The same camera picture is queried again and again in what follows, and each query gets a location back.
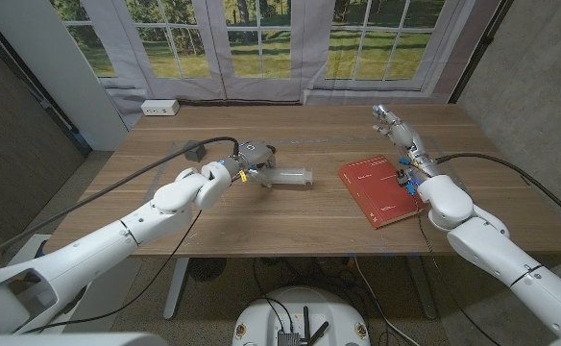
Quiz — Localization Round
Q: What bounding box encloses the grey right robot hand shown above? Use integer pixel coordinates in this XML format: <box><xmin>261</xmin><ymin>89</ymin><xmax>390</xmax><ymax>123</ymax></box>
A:
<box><xmin>371</xmin><ymin>104</ymin><xmax>443</xmax><ymax>186</ymax></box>

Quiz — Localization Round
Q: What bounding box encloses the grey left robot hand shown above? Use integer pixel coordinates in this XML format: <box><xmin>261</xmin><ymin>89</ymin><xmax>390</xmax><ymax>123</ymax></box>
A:
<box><xmin>222</xmin><ymin>140</ymin><xmax>278</xmax><ymax>186</ymax></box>

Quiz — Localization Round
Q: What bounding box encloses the large clear plastic syringe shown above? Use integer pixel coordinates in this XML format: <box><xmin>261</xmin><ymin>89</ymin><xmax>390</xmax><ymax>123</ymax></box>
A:
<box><xmin>251</xmin><ymin>166</ymin><xmax>314</xmax><ymax>188</ymax></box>

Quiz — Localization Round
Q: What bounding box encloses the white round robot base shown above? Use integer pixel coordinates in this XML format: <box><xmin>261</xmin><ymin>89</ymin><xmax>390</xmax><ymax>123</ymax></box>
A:
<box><xmin>232</xmin><ymin>286</ymin><xmax>372</xmax><ymax>346</ymax></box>

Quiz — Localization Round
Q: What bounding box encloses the red notebook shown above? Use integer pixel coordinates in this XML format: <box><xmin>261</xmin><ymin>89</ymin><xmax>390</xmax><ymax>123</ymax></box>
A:
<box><xmin>338</xmin><ymin>154</ymin><xmax>429</xmax><ymax>231</ymax></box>

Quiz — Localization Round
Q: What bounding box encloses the small grey cube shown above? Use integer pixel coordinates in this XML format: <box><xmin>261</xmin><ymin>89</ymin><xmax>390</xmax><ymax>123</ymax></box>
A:
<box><xmin>183</xmin><ymin>140</ymin><xmax>208</xmax><ymax>163</ymax></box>

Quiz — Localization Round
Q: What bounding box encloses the white power strip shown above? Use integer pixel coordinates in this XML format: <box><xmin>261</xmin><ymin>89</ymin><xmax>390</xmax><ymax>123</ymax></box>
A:
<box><xmin>140</xmin><ymin>99</ymin><xmax>181</xmax><ymax>117</ymax></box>

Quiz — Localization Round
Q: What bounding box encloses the black backdrop stand pole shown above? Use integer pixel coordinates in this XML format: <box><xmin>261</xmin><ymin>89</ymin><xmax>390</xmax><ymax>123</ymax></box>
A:
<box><xmin>448</xmin><ymin>0</ymin><xmax>515</xmax><ymax>105</ymax></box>

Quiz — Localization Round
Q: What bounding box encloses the printed window backdrop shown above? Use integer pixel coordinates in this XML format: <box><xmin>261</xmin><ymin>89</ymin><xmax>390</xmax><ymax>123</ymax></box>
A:
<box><xmin>49</xmin><ymin>0</ymin><xmax>502</xmax><ymax>129</ymax></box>

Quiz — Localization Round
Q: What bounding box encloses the black round floor foot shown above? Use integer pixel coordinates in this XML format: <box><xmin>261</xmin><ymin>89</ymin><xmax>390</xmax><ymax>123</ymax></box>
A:
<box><xmin>187</xmin><ymin>258</ymin><xmax>228</xmax><ymax>284</ymax></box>

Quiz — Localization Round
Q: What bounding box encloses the white table leg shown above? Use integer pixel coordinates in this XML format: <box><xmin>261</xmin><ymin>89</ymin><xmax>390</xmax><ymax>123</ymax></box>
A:
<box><xmin>404</xmin><ymin>255</ymin><xmax>438</xmax><ymax>321</ymax></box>
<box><xmin>162</xmin><ymin>257</ymin><xmax>190</xmax><ymax>322</ymax></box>

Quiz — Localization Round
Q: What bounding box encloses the grey radio box with antennas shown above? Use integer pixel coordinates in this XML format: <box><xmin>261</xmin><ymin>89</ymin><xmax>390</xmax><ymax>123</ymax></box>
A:
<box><xmin>277</xmin><ymin>305</ymin><xmax>330</xmax><ymax>346</ymax></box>

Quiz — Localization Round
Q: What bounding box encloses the white pillar panel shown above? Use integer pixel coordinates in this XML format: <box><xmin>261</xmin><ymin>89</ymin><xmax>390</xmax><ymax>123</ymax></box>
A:
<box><xmin>0</xmin><ymin>0</ymin><xmax>131</xmax><ymax>152</ymax></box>

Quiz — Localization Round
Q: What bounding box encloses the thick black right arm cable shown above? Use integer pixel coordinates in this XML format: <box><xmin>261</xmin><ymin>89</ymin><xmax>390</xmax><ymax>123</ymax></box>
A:
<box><xmin>434</xmin><ymin>152</ymin><xmax>561</xmax><ymax>231</ymax></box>

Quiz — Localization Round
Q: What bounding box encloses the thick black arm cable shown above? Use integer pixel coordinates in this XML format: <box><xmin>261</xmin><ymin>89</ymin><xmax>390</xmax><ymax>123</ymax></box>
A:
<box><xmin>0</xmin><ymin>136</ymin><xmax>241</xmax><ymax>268</ymax></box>
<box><xmin>434</xmin><ymin>152</ymin><xmax>561</xmax><ymax>231</ymax></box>

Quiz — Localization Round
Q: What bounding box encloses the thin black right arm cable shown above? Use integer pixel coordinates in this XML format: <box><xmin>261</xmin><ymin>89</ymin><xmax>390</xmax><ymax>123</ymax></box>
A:
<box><xmin>412</xmin><ymin>194</ymin><xmax>505</xmax><ymax>346</ymax></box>

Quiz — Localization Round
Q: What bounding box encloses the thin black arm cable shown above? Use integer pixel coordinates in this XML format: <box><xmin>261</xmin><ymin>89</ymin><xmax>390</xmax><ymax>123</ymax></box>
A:
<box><xmin>412</xmin><ymin>194</ymin><xmax>505</xmax><ymax>346</ymax></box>
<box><xmin>20</xmin><ymin>209</ymin><xmax>204</xmax><ymax>335</ymax></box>

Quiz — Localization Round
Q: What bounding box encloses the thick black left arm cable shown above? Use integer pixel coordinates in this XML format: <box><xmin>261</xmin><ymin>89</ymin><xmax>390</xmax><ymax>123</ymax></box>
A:
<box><xmin>0</xmin><ymin>136</ymin><xmax>241</xmax><ymax>268</ymax></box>

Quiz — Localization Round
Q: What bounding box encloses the black floor cable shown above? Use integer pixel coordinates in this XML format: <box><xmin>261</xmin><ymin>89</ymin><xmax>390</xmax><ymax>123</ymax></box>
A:
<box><xmin>252</xmin><ymin>258</ymin><xmax>295</xmax><ymax>333</ymax></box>

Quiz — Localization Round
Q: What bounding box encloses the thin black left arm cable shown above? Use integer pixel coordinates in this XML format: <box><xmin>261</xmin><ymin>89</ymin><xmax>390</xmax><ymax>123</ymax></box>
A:
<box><xmin>20</xmin><ymin>209</ymin><xmax>204</xmax><ymax>335</ymax></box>

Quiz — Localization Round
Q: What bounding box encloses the white floor cable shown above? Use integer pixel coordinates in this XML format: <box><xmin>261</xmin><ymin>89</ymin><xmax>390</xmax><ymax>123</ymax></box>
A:
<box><xmin>352</xmin><ymin>257</ymin><xmax>424</xmax><ymax>346</ymax></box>

